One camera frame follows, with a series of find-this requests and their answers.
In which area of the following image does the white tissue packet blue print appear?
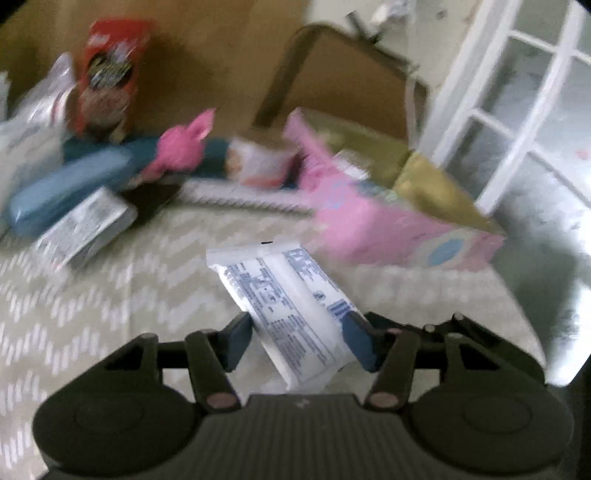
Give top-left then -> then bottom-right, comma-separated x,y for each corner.
206,242 -> 358,393

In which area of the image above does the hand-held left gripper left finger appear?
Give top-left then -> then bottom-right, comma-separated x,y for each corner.
92,312 -> 254,413

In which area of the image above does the beige chevron tablecloth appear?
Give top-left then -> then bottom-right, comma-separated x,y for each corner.
0,180 -> 548,480

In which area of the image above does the pink plush toy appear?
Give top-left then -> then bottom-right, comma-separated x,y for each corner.
141,108 -> 218,181

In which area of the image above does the teal mat white trim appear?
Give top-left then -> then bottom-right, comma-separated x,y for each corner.
62,136 -> 315,214

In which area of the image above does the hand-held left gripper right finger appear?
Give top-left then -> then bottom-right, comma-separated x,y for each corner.
342,311 -> 546,411

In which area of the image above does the white can red label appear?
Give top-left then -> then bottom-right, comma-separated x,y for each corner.
226,131 -> 298,190

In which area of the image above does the silver printed packet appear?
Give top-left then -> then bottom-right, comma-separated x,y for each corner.
34,187 -> 139,271

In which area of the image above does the white paper bag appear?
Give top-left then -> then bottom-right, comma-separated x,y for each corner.
0,115 -> 65,222

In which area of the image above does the blue glasses case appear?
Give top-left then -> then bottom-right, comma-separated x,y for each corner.
8,148 -> 137,238

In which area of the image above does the white window frame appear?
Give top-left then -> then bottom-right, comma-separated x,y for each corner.
416,0 -> 591,217

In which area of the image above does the red cereal box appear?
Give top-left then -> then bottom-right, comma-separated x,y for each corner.
69,18 -> 155,139

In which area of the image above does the pink tin box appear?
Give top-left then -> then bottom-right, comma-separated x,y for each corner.
284,108 -> 506,271

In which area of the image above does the clear plastic bag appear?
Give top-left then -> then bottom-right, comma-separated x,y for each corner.
14,53 -> 77,125

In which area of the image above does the brown chair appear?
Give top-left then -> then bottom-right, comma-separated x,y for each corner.
254,23 -> 430,141

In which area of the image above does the wooden board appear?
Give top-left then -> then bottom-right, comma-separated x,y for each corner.
0,0 -> 310,137

